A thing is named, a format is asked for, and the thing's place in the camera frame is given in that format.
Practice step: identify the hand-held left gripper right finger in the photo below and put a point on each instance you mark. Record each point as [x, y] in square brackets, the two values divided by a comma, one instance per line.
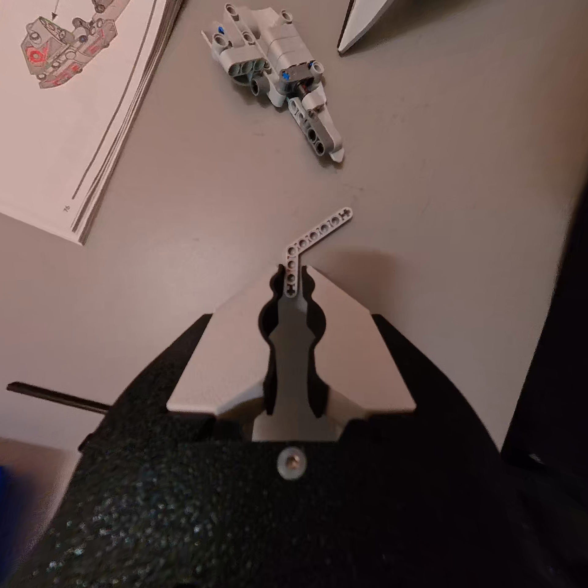
[363, 358]

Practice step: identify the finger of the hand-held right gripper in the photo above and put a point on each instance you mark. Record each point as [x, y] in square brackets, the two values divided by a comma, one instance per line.
[363, 23]

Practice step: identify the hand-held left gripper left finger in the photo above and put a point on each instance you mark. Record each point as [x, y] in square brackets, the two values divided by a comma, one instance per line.
[220, 358]

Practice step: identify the grey bent toy brick beam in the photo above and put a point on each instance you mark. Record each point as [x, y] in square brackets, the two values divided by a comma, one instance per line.
[317, 232]

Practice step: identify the grey desk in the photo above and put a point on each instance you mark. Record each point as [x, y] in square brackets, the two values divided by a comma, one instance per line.
[206, 206]

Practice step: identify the grey toy brick assembly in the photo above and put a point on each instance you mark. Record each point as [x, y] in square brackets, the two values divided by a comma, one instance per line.
[271, 55]

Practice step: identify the black rod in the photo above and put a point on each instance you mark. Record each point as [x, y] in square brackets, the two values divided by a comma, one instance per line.
[55, 395]

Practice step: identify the open instruction booklet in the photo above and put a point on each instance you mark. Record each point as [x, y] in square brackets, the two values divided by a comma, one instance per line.
[59, 138]

